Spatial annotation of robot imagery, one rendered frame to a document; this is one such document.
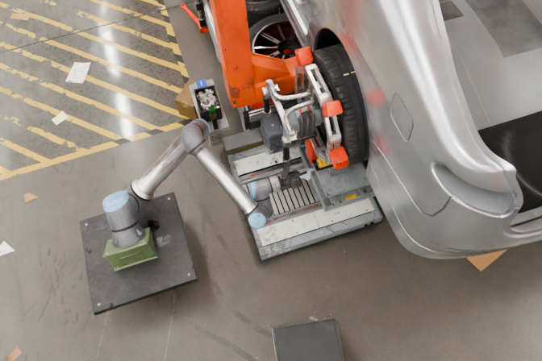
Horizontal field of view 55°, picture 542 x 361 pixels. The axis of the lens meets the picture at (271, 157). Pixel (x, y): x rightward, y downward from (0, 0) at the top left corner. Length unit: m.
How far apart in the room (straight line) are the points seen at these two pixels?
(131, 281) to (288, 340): 0.96
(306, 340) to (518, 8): 2.19
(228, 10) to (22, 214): 2.10
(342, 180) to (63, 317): 1.93
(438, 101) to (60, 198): 2.76
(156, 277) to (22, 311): 0.94
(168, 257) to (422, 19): 1.94
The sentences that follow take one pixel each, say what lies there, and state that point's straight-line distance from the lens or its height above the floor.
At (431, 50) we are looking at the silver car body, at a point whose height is 1.73.
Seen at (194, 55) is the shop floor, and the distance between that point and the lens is 4.40.
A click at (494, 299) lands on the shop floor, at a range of 3.49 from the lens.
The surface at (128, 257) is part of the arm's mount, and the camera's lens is 3.07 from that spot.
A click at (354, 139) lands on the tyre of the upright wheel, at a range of 2.63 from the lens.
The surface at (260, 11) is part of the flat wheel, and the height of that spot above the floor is 0.49.
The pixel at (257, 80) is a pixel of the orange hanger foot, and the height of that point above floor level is 0.71.
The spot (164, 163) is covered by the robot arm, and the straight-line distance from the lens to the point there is 2.95.
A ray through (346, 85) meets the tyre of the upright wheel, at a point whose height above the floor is 1.16.
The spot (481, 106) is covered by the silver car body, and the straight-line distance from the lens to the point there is 2.95.
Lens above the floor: 3.14
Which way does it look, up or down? 58 degrees down
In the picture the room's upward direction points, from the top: 5 degrees counter-clockwise
